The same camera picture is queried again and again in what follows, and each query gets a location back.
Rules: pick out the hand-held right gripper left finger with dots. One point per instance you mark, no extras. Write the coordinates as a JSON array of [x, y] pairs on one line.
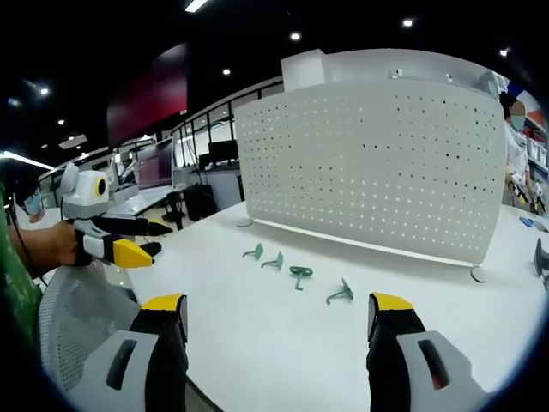
[[141, 369]]

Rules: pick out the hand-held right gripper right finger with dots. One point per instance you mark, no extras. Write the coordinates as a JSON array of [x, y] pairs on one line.
[[399, 369]]

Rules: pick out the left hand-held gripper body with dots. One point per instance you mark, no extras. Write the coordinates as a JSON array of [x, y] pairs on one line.
[[83, 193]]

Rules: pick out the green hook assembly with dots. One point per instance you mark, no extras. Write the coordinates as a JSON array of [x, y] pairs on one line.
[[257, 252], [300, 271], [345, 292], [279, 260]]

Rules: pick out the white perforated mounting plate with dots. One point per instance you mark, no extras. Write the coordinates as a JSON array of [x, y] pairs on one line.
[[369, 171]]

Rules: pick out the person's left hand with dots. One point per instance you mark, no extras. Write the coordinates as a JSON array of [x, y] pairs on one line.
[[64, 244]]

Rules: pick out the black office chair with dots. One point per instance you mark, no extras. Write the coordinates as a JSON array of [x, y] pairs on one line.
[[199, 204]]

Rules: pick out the grey mesh office chair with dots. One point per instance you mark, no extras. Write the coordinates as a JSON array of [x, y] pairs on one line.
[[77, 317]]

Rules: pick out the round ceiling light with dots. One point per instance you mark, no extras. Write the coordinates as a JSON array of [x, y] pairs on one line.
[[44, 91], [504, 52], [295, 36], [226, 71], [407, 22]]

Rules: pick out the person's green shirt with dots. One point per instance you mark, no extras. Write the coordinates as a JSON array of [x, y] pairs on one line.
[[15, 300]]

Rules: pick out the dark computer monitor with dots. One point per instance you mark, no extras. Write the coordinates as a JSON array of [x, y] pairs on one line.
[[223, 151]]

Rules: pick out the dark grey tool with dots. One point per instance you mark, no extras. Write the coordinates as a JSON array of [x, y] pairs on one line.
[[541, 257]]

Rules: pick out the small blue object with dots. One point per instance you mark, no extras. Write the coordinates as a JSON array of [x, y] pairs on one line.
[[527, 222]]

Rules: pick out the white partition box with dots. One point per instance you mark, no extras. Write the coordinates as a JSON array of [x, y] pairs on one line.
[[364, 64]]

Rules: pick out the red wall screen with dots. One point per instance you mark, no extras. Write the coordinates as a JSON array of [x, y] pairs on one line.
[[150, 94]]

